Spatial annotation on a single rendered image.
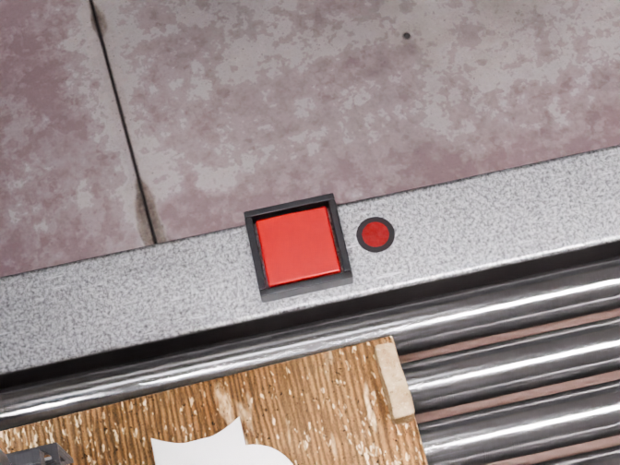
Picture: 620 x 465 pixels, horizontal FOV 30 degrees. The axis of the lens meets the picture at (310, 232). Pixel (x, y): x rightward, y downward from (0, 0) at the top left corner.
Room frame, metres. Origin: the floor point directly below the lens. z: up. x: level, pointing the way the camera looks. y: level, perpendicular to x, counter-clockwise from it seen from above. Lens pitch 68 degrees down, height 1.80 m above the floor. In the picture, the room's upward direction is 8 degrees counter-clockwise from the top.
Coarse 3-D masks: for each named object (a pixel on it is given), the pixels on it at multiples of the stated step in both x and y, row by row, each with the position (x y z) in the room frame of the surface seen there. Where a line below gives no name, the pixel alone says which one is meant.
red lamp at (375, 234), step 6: (372, 222) 0.37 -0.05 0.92; (378, 222) 0.37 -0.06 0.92; (366, 228) 0.36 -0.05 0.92; (372, 228) 0.36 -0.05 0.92; (378, 228) 0.36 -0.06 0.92; (384, 228) 0.36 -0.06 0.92; (366, 234) 0.36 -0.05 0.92; (372, 234) 0.36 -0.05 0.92; (378, 234) 0.36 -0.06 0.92; (384, 234) 0.35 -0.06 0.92; (366, 240) 0.35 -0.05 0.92; (372, 240) 0.35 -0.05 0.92; (378, 240) 0.35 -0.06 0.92; (384, 240) 0.35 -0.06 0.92
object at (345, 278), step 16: (272, 208) 0.39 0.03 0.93; (288, 208) 0.38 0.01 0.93; (304, 208) 0.38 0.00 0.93; (336, 208) 0.38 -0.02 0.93; (336, 224) 0.36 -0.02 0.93; (336, 240) 0.35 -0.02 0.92; (256, 256) 0.35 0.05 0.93; (256, 272) 0.33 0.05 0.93; (272, 288) 0.32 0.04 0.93; (288, 288) 0.31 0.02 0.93; (304, 288) 0.31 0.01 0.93; (320, 288) 0.31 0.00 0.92
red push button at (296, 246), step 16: (320, 208) 0.38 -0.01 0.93; (256, 224) 0.37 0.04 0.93; (272, 224) 0.37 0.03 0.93; (288, 224) 0.37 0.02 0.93; (304, 224) 0.37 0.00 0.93; (320, 224) 0.37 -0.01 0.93; (272, 240) 0.36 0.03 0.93; (288, 240) 0.36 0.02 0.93; (304, 240) 0.35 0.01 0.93; (320, 240) 0.35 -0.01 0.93; (272, 256) 0.34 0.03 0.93; (288, 256) 0.34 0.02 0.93; (304, 256) 0.34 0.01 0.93; (320, 256) 0.34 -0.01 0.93; (336, 256) 0.34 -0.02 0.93; (272, 272) 0.33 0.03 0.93; (288, 272) 0.33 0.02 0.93; (304, 272) 0.33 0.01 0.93; (320, 272) 0.32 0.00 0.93; (336, 272) 0.32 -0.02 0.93
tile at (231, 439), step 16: (224, 432) 0.20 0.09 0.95; (240, 432) 0.20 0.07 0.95; (160, 448) 0.20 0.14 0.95; (176, 448) 0.20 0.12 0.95; (192, 448) 0.19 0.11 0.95; (208, 448) 0.19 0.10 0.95; (224, 448) 0.19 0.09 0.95; (240, 448) 0.19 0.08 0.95; (256, 448) 0.19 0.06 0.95; (272, 448) 0.19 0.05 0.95; (160, 464) 0.19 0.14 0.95; (176, 464) 0.18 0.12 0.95; (192, 464) 0.18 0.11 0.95; (208, 464) 0.18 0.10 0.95; (224, 464) 0.18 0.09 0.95; (240, 464) 0.18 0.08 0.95; (256, 464) 0.18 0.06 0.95; (272, 464) 0.17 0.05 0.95; (288, 464) 0.17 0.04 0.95
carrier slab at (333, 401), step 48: (192, 384) 0.25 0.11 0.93; (240, 384) 0.24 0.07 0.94; (288, 384) 0.24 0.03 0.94; (336, 384) 0.23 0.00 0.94; (0, 432) 0.23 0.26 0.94; (48, 432) 0.23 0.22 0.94; (96, 432) 0.22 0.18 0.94; (144, 432) 0.21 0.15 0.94; (192, 432) 0.21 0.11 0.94; (288, 432) 0.20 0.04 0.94; (336, 432) 0.19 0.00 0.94; (384, 432) 0.19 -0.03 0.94
